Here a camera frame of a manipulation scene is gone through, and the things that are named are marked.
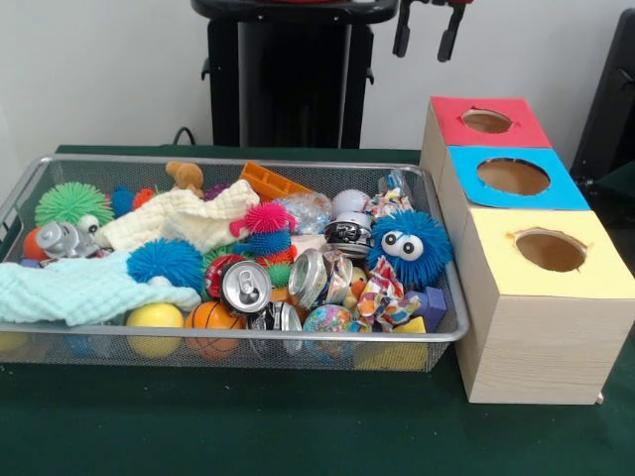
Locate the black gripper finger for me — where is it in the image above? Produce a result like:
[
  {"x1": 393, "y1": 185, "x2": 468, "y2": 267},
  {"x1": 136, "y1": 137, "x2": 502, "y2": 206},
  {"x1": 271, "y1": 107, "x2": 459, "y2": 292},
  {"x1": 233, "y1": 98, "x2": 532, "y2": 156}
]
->
[
  {"x1": 392, "y1": 0, "x2": 416, "y2": 59},
  {"x1": 438, "y1": 0, "x2": 468, "y2": 63}
]

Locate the brown plush teddy toy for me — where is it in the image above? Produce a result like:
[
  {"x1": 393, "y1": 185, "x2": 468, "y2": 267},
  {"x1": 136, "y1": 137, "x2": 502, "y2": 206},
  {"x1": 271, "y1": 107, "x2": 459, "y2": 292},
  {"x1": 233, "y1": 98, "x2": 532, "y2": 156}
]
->
[{"x1": 165, "y1": 161, "x2": 205, "y2": 198}]

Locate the wooden box with three holes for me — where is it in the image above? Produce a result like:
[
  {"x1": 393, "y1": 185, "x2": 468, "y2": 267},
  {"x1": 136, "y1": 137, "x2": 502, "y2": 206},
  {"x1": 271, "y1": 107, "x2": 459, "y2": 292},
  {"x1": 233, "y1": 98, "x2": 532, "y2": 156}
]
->
[{"x1": 419, "y1": 95, "x2": 629, "y2": 406}]

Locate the shallow silver mesh bin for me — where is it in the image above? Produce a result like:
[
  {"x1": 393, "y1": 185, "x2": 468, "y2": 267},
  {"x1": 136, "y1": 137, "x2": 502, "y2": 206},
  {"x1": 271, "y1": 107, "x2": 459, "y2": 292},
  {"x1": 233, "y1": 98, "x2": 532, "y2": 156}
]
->
[{"x1": 0, "y1": 154, "x2": 470, "y2": 372}]

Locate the black upright panel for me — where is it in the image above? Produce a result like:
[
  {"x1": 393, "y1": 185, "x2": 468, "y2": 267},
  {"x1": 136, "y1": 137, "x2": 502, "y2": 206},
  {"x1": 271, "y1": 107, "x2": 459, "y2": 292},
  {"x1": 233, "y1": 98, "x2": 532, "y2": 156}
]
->
[{"x1": 569, "y1": 8, "x2": 635, "y2": 173}]

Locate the white baseball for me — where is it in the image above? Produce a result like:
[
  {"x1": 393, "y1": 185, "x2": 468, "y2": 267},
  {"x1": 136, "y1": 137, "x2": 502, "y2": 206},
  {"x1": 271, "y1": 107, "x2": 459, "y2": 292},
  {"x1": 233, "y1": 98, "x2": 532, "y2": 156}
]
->
[{"x1": 330, "y1": 189, "x2": 372, "y2": 218}]

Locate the orange plastic block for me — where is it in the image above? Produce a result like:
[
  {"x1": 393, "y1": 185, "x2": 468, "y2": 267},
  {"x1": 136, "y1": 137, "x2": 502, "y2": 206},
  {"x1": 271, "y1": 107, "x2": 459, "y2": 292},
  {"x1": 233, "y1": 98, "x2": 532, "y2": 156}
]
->
[{"x1": 239, "y1": 161, "x2": 314, "y2": 203}]

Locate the blue spiky ball with eyes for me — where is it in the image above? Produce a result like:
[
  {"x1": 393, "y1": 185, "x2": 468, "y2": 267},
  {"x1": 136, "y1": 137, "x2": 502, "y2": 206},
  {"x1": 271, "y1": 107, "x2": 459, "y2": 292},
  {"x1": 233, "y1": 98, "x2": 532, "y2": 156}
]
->
[{"x1": 366, "y1": 208, "x2": 453, "y2": 292}]

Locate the dark green tablecloth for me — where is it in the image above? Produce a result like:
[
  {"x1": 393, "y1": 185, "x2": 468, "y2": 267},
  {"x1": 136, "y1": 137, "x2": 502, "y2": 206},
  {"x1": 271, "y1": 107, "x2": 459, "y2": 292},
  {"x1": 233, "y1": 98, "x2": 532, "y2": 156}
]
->
[
  {"x1": 592, "y1": 166, "x2": 635, "y2": 199},
  {"x1": 0, "y1": 143, "x2": 635, "y2": 476}
]

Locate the cream waffle cloth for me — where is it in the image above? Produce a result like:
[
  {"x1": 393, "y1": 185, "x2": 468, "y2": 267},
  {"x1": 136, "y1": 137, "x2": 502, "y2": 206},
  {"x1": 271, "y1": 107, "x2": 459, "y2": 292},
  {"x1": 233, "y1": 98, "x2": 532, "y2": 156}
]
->
[{"x1": 96, "y1": 178, "x2": 262, "y2": 254}]

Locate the plain blue spiky ball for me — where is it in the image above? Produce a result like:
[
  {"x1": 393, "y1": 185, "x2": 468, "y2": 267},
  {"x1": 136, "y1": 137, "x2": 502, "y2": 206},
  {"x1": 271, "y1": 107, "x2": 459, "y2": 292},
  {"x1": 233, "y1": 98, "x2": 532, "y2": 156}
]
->
[{"x1": 126, "y1": 238, "x2": 204, "y2": 289}]

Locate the orange toy basketball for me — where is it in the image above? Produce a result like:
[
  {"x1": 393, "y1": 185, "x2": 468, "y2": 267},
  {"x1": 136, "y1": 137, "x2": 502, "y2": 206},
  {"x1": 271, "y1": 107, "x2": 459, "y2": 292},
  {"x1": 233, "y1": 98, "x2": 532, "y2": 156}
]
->
[{"x1": 184, "y1": 300, "x2": 248, "y2": 361}]

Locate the green spiky ball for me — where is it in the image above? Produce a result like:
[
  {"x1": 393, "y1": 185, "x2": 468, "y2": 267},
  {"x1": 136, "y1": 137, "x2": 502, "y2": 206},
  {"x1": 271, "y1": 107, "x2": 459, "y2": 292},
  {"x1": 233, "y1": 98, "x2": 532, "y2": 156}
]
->
[{"x1": 34, "y1": 180, "x2": 115, "y2": 229}]

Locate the yellow ball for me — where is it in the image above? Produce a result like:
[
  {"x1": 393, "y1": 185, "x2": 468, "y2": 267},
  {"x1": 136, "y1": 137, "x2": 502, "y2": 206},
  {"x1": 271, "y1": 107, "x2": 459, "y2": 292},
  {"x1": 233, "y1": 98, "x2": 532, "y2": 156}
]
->
[{"x1": 125, "y1": 301, "x2": 186, "y2": 359}]

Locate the light blue waffle cloth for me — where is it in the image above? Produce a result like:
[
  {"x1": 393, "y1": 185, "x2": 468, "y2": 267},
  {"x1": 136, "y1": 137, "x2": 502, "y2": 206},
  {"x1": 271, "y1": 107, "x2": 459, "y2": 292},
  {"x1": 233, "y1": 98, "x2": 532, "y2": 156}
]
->
[{"x1": 0, "y1": 250, "x2": 202, "y2": 327}]

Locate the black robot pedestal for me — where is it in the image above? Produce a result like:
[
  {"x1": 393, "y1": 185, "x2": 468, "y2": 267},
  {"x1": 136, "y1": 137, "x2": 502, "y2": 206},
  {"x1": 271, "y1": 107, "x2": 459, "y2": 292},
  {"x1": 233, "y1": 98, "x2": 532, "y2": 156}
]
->
[{"x1": 190, "y1": 0, "x2": 401, "y2": 150}]

